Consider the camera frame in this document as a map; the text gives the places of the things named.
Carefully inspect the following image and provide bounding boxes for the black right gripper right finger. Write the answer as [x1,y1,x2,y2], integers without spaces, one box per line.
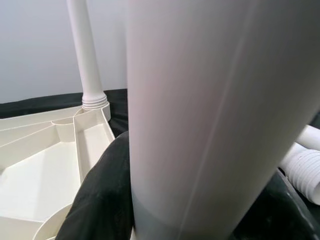
[229,167,320,240]

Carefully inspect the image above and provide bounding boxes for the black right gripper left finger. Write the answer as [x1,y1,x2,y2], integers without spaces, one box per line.
[56,129,135,240]

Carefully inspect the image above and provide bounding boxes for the white plastic table top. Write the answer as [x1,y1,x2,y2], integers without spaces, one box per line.
[0,103,117,240]

